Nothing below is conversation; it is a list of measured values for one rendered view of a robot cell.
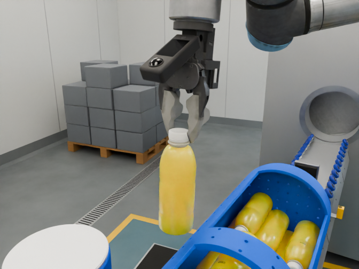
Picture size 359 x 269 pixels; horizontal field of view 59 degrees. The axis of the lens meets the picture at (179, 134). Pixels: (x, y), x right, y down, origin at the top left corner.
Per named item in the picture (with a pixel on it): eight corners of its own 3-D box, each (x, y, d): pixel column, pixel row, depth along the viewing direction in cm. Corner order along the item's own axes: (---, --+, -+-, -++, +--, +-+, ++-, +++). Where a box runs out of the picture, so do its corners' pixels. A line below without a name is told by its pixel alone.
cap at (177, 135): (170, 144, 57) (171, 134, 57) (166, 137, 61) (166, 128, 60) (191, 143, 58) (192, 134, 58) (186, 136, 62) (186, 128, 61)
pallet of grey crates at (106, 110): (169, 144, 472) (168, 62, 434) (143, 164, 402) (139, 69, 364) (102, 134, 516) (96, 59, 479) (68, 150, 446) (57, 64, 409)
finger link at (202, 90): (211, 116, 56) (208, 66, 55) (207, 118, 55) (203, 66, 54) (188, 117, 59) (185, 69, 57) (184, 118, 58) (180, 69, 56)
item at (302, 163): (314, 196, 140) (320, 164, 135) (313, 200, 136) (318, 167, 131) (291, 191, 145) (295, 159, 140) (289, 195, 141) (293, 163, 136)
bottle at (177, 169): (162, 237, 61) (164, 146, 55) (155, 218, 67) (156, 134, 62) (197, 234, 63) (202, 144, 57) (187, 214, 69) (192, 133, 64)
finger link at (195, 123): (217, 138, 61) (213, 90, 60) (202, 144, 56) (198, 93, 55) (202, 138, 63) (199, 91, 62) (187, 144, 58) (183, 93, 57)
